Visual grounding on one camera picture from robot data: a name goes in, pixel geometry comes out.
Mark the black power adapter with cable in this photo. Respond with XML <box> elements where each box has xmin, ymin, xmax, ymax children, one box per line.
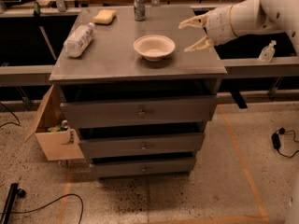
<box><xmin>271</xmin><ymin>128</ymin><xmax>299</xmax><ymax>159</ymax></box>

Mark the clear plastic water bottle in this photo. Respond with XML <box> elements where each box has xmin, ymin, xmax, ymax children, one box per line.
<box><xmin>64</xmin><ymin>22</ymin><xmax>95</xmax><ymax>58</ymax></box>

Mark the middle grey drawer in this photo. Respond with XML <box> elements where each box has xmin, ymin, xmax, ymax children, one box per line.
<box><xmin>79</xmin><ymin>133</ymin><xmax>205</xmax><ymax>159</ymax></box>

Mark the grey metal rail frame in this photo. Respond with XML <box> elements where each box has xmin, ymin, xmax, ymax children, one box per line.
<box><xmin>0</xmin><ymin>7</ymin><xmax>298</xmax><ymax>103</ymax></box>

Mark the black cable on floor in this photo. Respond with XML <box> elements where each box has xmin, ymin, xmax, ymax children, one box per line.
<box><xmin>0</xmin><ymin>193</ymin><xmax>85</xmax><ymax>224</ymax></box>

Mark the white paper bowl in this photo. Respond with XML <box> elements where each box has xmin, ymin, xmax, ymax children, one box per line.
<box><xmin>134</xmin><ymin>35</ymin><xmax>176</xmax><ymax>62</ymax></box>

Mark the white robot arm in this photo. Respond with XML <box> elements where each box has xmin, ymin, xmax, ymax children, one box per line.
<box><xmin>178</xmin><ymin>0</ymin><xmax>299</xmax><ymax>52</ymax></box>

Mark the top grey drawer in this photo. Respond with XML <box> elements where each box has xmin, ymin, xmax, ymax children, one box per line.
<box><xmin>61</xmin><ymin>96</ymin><xmax>216</xmax><ymax>129</ymax></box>

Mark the grey drawer cabinet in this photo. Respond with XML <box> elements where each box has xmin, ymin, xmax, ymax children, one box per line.
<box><xmin>50</xmin><ymin>6</ymin><xmax>226</xmax><ymax>178</ymax></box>

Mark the yellow sponge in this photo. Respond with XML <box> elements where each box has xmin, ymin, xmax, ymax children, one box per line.
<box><xmin>93</xmin><ymin>9</ymin><xmax>117</xmax><ymax>25</ymax></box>

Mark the silver redbull can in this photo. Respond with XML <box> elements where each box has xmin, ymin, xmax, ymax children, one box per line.
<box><xmin>134</xmin><ymin>0</ymin><xmax>146</xmax><ymax>21</ymax></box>

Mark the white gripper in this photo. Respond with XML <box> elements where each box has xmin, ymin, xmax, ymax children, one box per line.
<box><xmin>178</xmin><ymin>6</ymin><xmax>237</xmax><ymax>52</ymax></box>

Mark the bottom grey drawer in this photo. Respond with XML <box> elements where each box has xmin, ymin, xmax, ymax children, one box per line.
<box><xmin>90</xmin><ymin>157</ymin><xmax>196</xmax><ymax>178</ymax></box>

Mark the open cardboard box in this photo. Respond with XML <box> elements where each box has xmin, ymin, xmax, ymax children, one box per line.
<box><xmin>24</xmin><ymin>85</ymin><xmax>84</xmax><ymax>161</ymax></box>

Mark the black stand base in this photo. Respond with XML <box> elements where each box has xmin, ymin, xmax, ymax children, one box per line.
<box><xmin>0</xmin><ymin>183</ymin><xmax>26</xmax><ymax>224</ymax></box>

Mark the grey drawer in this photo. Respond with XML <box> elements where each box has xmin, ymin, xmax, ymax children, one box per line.
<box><xmin>61</xmin><ymin>96</ymin><xmax>216</xmax><ymax>129</ymax></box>
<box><xmin>79</xmin><ymin>133</ymin><xmax>205</xmax><ymax>159</ymax></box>
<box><xmin>90</xmin><ymin>157</ymin><xmax>196</xmax><ymax>178</ymax></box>

